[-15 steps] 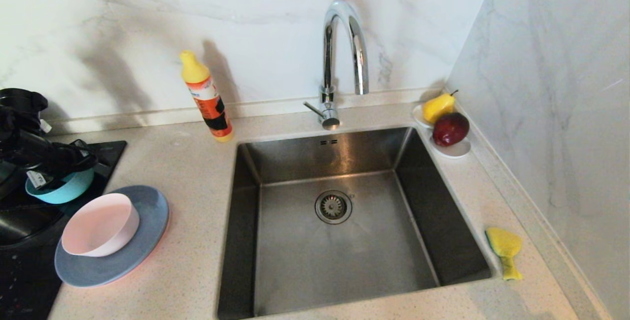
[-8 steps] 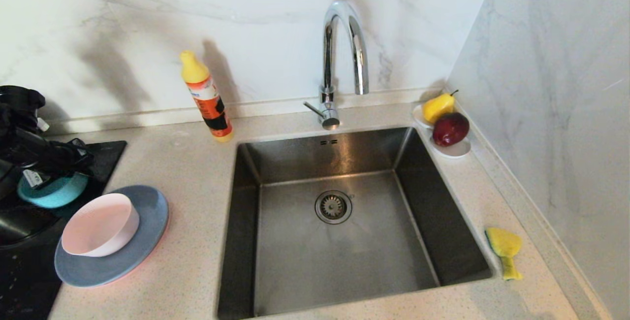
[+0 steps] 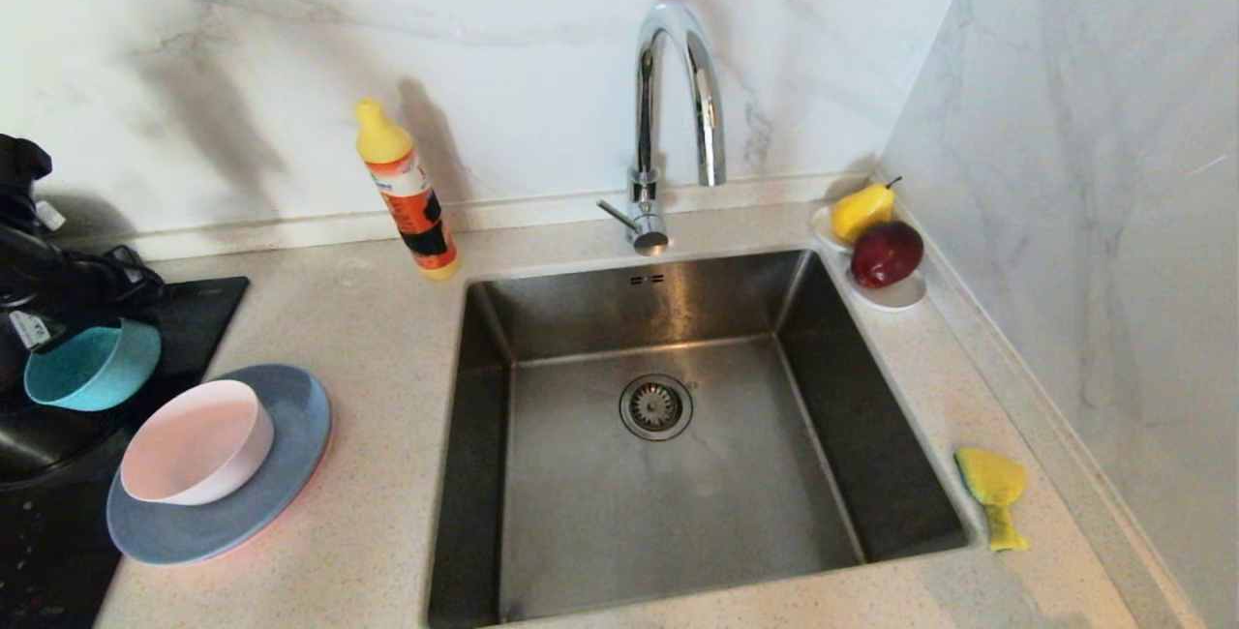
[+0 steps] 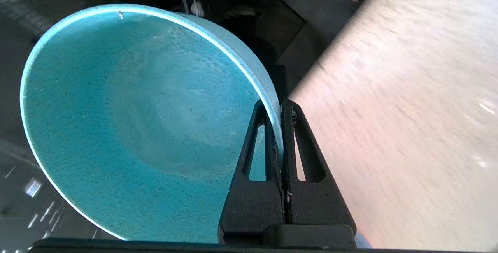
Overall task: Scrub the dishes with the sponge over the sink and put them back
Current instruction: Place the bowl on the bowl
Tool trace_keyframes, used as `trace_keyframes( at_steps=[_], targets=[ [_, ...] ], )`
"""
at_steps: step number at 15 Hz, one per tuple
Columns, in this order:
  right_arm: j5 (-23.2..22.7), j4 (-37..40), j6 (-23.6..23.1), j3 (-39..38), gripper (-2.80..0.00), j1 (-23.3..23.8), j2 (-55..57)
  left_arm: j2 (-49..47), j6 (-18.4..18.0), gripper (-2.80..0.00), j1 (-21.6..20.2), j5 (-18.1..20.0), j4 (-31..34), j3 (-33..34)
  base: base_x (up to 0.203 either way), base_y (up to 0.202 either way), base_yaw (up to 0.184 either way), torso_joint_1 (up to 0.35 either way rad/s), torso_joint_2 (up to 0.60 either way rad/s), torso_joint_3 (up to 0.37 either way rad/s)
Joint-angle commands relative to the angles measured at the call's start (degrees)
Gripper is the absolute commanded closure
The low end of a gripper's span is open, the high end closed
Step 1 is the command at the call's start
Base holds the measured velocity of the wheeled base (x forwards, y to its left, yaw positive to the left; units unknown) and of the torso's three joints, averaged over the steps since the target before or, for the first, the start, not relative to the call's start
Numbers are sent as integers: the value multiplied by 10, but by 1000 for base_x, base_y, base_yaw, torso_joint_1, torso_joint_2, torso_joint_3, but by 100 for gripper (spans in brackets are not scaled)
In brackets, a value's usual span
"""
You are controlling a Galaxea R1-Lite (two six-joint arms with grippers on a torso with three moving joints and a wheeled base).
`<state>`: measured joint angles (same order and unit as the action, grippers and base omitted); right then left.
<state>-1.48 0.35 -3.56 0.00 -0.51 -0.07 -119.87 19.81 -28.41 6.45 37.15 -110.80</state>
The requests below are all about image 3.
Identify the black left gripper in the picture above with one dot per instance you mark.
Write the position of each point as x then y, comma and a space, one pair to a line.
48, 295

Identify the teal bowl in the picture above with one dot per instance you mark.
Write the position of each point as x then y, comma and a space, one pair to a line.
92, 373

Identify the small light pink plate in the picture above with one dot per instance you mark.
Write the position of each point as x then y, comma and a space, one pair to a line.
198, 445

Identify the blue plate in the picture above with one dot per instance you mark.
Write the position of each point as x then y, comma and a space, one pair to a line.
281, 474

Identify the orange dish soap bottle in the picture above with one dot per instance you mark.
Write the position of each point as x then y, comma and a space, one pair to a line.
411, 203

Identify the yellow sponge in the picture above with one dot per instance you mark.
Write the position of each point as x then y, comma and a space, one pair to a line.
989, 479

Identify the metal sink drain strainer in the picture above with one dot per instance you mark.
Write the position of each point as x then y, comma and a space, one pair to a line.
656, 408

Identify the stainless steel sink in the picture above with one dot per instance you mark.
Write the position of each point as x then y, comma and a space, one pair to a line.
678, 513

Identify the black induction cooktop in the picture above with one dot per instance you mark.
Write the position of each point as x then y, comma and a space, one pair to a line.
58, 552

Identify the chrome gooseneck faucet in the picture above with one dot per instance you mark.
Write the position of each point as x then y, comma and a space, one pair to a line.
647, 211

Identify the yellow pear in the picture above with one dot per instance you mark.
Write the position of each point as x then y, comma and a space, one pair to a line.
859, 211

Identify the dark red apple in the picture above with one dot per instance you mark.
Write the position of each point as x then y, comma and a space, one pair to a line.
885, 254

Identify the white fruit dish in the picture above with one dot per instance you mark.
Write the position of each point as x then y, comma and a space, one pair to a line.
897, 297

